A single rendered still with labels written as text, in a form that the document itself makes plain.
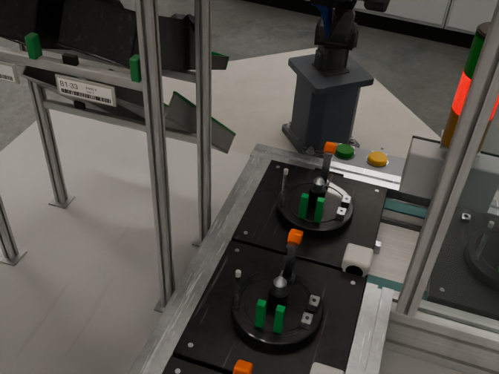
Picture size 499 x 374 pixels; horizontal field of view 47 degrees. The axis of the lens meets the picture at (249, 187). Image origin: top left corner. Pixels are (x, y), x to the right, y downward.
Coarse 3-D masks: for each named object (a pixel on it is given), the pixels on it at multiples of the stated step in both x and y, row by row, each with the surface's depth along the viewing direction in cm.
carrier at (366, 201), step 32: (256, 192) 109; (288, 192) 107; (320, 192) 102; (352, 192) 110; (384, 192) 111; (256, 224) 103; (288, 224) 102; (320, 224) 101; (352, 224) 104; (320, 256) 97; (352, 256) 95
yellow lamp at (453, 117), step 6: (450, 114) 71; (456, 114) 70; (450, 120) 71; (456, 120) 70; (450, 126) 72; (444, 132) 73; (450, 132) 72; (444, 138) 73; (450, 138) 72; (444, 144) 73
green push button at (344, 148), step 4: (340, 144) 122; (344, 144) 122; (336, 148) 121; (340, 148) 121; (344, 148) 121; (348, 148) 121; (352, 148) 121; (336, 152) 120; (340, 152) 120; (344, 152) 120; (348, 152) 120; (352, 152) 120; (340, 156) 120; (344, 156) 120; (348, 156) 120; (352, 156) 120
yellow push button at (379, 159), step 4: (372, 152) 120; (376, 152) 120; (380, 152) 120; (368, 156) 120; (372, 156) 119; (376, 156) 119; (380, 156) 119; (384, 156) 120; (368, 160) 119; (372, 160) 119; (376, 160) 118; (380, 160) 118; (384, 160) 118; (372, 164) 119; (376, 164) 118; (380, 164) 118; (384, 164) 119
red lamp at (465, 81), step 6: (462, 78) 68; (468, 78) 67; (462, 84) 68; (468, 84) 67; (462, 90) 68; (456, 96) 70; (462, 96) 68; (456, 102) 70; (462, 102) 69; (456, 108) 70
